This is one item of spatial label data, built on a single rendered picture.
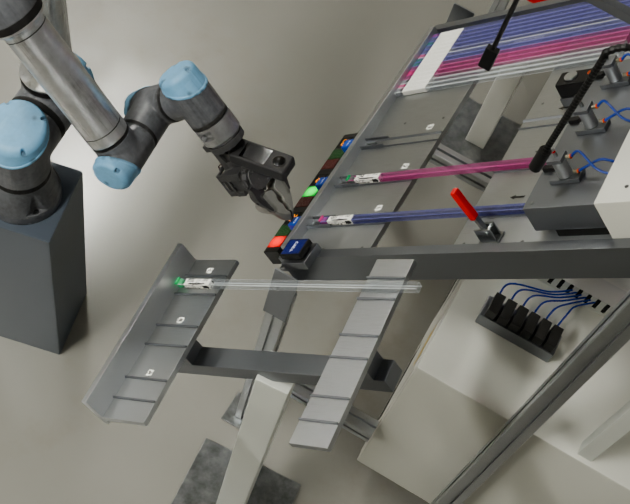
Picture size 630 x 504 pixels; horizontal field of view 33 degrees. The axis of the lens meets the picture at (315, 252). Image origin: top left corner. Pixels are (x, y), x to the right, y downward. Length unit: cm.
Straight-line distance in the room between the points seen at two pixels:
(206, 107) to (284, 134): 113
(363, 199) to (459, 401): 43
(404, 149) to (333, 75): 116
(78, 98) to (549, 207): 78
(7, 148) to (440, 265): 81
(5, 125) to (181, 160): 98
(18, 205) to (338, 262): 65
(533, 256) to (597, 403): 58
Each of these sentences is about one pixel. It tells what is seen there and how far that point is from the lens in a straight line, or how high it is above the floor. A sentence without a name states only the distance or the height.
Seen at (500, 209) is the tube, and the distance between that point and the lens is 171.
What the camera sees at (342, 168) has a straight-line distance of 207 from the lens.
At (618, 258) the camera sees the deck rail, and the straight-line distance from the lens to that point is 154.
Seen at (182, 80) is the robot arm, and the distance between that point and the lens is 186.
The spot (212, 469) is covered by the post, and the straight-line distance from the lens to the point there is 253.
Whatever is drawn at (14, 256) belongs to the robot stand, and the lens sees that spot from 225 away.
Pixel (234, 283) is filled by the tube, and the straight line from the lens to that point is 180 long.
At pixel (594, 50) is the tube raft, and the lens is 197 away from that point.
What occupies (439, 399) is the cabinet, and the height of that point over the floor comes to 55.
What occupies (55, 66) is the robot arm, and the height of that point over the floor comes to 103.
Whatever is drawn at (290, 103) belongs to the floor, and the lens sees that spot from 307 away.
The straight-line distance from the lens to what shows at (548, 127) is 185.
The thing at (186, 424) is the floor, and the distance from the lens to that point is 257.
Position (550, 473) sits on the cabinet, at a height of 51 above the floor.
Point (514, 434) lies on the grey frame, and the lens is 199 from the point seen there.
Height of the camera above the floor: 241
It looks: 59 degrees down
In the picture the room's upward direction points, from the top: 19 degrees clockwise
